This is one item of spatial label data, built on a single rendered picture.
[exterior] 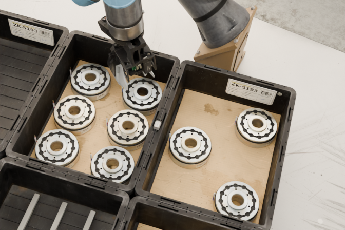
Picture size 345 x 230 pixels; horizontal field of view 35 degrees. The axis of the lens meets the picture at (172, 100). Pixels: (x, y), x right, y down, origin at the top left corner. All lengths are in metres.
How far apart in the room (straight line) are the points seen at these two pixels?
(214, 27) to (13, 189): 0.67
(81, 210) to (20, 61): 0.47
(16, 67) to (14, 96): 0.10
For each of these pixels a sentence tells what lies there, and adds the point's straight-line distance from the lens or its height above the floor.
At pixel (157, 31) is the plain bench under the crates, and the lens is 1.79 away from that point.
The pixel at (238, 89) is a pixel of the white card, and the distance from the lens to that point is 1.43.
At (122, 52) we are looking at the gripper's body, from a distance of 1.22.
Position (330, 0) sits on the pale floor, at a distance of 3.11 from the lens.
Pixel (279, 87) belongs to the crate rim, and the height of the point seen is 0.93.
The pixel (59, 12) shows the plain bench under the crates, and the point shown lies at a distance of 1.85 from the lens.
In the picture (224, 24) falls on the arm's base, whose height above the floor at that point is 0.92.
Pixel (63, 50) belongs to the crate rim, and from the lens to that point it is 1.45.
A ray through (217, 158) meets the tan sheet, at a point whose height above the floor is 0.83.
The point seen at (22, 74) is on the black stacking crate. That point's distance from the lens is 1.53.
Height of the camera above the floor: 2.01
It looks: 54 degrees down
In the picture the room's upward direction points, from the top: 7 degrees clockwise
